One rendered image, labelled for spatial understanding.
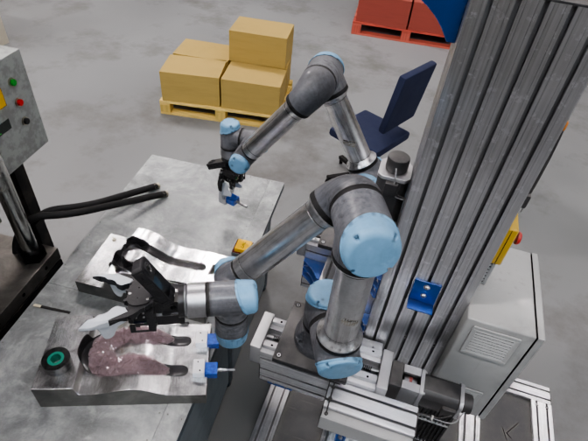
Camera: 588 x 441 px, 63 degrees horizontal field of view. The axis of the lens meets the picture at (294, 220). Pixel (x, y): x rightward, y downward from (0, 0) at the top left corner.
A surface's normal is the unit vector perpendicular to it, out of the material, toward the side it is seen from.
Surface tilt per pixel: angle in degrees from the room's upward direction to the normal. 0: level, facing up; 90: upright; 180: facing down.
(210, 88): 90
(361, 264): 82
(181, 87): 90
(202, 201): 0
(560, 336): 0
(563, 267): 0
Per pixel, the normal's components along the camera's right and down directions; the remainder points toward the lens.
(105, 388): -0.18, -0.71
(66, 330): 0.08, -0.73
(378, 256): 0.15, 0.58
